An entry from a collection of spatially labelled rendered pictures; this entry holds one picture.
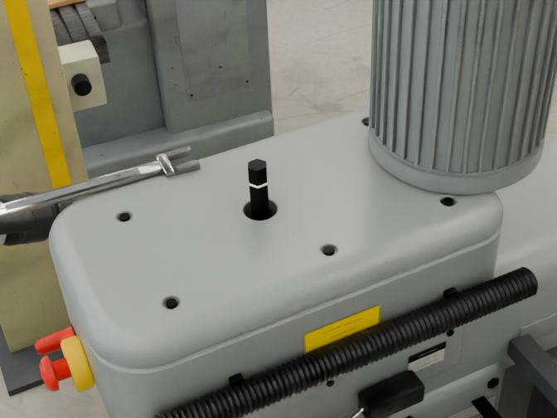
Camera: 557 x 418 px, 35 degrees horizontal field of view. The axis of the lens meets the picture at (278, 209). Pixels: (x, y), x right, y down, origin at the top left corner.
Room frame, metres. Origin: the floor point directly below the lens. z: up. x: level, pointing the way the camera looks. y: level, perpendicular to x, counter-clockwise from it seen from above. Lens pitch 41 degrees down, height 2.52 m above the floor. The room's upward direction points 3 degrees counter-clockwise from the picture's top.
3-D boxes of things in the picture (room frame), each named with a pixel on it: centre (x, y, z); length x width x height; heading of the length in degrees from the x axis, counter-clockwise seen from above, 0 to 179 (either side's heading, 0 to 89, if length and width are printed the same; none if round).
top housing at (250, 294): (0.74, 0.01, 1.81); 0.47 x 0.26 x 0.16; 114
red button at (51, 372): (0.63, 0.25, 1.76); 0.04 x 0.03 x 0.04; 24
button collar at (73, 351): (0.64, 0.23, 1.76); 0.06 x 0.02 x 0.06; 24
